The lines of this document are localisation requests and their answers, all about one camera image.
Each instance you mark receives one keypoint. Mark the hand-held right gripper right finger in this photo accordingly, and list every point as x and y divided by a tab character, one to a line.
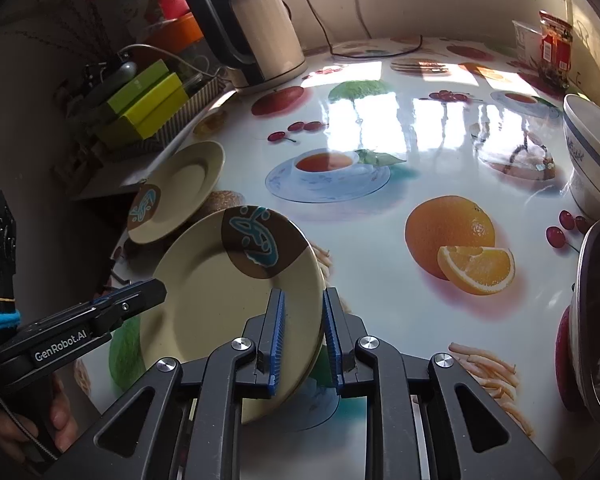
332	350

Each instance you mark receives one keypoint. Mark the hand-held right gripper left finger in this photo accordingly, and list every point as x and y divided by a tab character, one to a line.
275	345

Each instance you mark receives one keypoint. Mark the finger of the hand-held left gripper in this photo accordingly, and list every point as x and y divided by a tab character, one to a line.
140	300

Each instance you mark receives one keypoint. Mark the stack of beige plates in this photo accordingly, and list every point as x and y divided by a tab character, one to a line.
205	310

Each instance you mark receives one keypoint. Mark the white bowl with blue stripes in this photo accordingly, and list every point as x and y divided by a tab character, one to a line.
592	160

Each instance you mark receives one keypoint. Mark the person's left hand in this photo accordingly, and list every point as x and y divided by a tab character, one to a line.
64	420

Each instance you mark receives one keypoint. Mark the blue elastic band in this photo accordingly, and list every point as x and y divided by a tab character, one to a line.
0	320

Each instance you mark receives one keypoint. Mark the beige plate with brown patch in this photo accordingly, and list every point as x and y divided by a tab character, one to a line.
180	195

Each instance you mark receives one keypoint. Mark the lime green box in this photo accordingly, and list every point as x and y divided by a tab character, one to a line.
155	107

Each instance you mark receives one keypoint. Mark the grey ribbed tray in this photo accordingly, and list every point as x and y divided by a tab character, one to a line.
192	112

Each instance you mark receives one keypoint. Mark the olive green box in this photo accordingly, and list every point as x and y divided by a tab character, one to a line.
137	85

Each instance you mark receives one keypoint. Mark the food print tablecloth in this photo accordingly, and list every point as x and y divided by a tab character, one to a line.
405	125

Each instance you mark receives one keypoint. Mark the orange container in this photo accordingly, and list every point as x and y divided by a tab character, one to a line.
175	35

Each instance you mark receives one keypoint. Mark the beige electric kettle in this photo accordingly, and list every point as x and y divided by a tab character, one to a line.
265	30

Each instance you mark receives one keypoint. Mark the white plastic cup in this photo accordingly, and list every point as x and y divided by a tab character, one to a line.
525	40

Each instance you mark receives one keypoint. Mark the chili sauce jar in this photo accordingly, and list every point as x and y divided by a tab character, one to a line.
555	45

